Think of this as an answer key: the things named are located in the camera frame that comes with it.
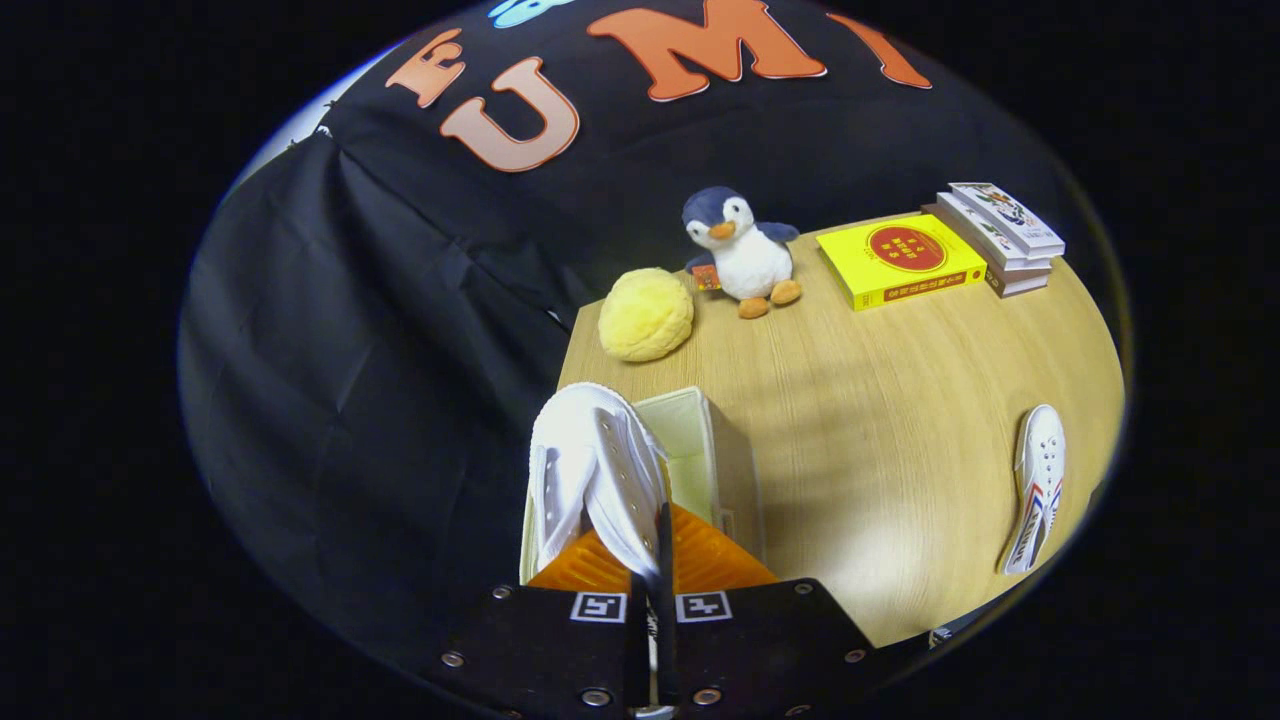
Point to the yellow round plush toy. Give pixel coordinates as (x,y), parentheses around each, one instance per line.
(645,315)

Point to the black backdrop cloth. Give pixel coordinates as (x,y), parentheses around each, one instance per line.
(380,350)

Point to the yellow book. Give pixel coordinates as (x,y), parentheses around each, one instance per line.
(870,280)

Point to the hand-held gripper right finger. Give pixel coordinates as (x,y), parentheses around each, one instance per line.
(668,560)

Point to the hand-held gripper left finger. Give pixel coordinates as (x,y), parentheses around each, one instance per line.
(637,650)

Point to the thin white book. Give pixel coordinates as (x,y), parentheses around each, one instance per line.
(965,220)

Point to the penguin plush toy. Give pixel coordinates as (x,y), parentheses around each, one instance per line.
(750,265)

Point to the beige fabric storage box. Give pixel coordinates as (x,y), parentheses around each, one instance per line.
(730,470)

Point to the brown cover book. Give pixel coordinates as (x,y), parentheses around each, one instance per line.
(1015,283)

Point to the white striped canvas shoe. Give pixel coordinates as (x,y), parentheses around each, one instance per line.
(580,450)
(1040,450)

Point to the illustrated white book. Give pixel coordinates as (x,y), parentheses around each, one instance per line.
(1005,215)

